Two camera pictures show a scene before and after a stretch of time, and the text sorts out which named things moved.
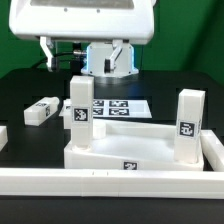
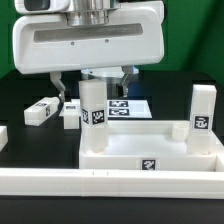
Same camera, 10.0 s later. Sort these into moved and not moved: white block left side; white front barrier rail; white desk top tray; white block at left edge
Moved: white desk top tray
Not moved: white block at left edge; white block left side; white front barrier rail
